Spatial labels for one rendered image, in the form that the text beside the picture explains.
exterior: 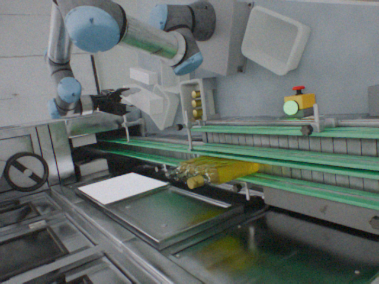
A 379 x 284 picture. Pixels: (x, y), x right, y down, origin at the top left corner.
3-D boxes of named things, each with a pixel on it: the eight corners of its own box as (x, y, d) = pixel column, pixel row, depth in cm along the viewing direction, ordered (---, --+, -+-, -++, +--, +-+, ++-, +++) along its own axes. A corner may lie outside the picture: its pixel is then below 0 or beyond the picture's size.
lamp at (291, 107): (288, 113, 106) (282, 115, 104) (286, 100, 105) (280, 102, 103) (299, 113, 102) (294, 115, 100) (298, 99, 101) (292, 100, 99)
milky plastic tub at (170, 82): (175, 88, 174) (161, 90, 170) (173, 45, 167) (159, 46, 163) (193, 92, 161) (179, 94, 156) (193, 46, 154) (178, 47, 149)
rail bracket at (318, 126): (328, 126, 89) (298, 135, 82) (326, 100, 88) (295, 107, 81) (341, 126, 86) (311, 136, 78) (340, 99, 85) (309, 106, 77)
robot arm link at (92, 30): (196, 29, 118) (71, -37, 72) (212, 64, 115) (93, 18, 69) (172, 48, 124) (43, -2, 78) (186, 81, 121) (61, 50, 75)
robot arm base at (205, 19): (192, 1, 129) (171, 0, 124) (216, -1, 118) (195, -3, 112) (192, 40, 134) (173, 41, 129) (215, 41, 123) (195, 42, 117)
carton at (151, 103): (135, 83, 143) (122, 84, 140) (163, 98, 126) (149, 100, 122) (135, 96, 146) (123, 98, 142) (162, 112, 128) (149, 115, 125)
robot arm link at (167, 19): (184, -4, 117) (151, -5, 110) (198, 26, 114) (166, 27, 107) (171, 19, 127) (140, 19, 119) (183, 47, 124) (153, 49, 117)
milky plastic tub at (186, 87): (198, 125, 160) (184, 128, 156) (192, 80, 157) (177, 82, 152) (221, 125, 146) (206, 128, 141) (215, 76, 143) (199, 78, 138)
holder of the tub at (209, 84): (201, 135, 161) (188, 138, 157) (193, 80, 157) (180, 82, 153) (223, 136, 147) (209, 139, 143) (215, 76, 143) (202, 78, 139)
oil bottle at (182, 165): (218, 164, 133) (175, 177, 121) (216, 151, 132) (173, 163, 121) (227, 165, 128) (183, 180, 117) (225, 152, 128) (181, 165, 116)
